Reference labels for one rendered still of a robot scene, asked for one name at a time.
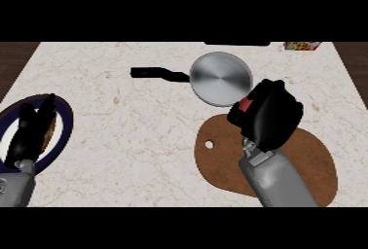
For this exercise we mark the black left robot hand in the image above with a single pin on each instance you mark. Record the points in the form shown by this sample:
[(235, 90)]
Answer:
[(30, 131)]

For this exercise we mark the white plate with blue rim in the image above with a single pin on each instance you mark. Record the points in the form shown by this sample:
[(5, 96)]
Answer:
[(62, 126)]

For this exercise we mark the brown wooden cutting board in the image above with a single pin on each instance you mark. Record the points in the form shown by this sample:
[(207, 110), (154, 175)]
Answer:
[(314, 159)]

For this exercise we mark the colourful printed box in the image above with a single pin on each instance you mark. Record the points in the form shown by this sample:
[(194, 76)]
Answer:
[(300, 45)]

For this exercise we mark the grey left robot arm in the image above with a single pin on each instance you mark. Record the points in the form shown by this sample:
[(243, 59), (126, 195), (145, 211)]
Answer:
[(17, 186)]

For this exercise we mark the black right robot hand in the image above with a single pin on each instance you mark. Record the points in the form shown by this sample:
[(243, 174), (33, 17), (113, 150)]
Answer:
[(271, 113)]

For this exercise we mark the red bell pepper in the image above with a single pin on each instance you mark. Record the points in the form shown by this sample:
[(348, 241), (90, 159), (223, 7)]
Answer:
[(246, 103)]

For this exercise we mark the brown flat food item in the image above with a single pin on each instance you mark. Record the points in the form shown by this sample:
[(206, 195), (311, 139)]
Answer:
[(49, 134)]

